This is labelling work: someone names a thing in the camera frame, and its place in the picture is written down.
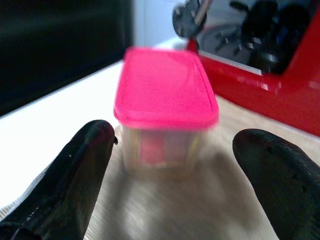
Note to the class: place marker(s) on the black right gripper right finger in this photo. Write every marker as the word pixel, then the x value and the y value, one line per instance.
pixel 287 190

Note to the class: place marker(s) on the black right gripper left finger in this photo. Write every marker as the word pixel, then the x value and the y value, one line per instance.
pixel 62 190

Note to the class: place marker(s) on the clear container pink lid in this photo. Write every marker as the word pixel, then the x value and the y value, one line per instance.
pixel 162 87

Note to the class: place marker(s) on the red coffee machine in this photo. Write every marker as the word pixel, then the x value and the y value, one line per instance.
pixel 275 100

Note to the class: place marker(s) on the beige woven table mat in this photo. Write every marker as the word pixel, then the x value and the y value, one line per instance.
pixel 180 212

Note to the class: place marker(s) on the small black plastic cup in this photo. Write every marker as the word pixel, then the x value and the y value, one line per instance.
pixel 260 22
pixel 275 57

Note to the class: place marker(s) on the black tall kitchen appliance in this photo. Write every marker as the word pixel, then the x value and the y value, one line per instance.
pixel 50 50

